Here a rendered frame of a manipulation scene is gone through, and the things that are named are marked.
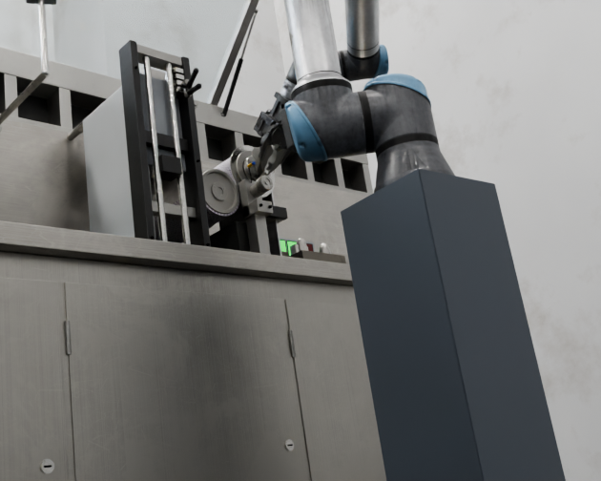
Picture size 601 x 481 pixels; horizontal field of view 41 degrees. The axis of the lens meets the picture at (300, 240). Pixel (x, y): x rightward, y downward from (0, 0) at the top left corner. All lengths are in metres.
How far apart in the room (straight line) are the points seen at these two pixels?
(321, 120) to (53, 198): 0.92
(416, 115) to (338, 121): 0.14
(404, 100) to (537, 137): 2.66
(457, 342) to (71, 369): 0.61
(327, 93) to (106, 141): 0.75
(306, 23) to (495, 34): 2.92
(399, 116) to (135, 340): 0.61
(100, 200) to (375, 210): 0.85
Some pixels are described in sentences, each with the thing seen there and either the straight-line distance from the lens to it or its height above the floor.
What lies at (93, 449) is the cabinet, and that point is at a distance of 1.35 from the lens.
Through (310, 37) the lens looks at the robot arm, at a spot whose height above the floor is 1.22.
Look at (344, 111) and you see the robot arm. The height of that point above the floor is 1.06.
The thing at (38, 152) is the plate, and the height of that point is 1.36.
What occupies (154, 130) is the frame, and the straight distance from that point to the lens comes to 1.80.
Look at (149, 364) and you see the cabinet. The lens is 1.43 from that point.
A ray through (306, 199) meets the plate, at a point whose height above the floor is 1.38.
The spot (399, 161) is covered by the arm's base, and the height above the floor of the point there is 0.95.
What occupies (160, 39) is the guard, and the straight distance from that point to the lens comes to 2.49.
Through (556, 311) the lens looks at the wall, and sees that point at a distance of 3.93.
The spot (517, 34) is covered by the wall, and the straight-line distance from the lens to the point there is 4.31.
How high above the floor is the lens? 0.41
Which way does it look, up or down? 18 degrees up
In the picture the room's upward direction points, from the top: 9 degrees counter-clockwise
